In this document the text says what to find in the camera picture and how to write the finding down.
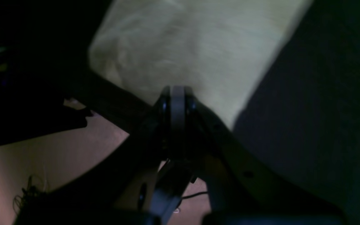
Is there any black table cloth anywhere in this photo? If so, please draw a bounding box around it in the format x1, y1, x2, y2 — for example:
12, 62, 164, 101
0, 0, 360, 225

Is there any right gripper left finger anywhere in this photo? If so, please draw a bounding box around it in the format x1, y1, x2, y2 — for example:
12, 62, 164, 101
14, 86, 186, 225

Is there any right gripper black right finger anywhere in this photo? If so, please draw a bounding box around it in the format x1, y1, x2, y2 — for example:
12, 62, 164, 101
183, 87, 346, 225

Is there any green T-shirt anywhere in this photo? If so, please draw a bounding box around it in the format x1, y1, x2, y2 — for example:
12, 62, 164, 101
88, 0, 312, 128

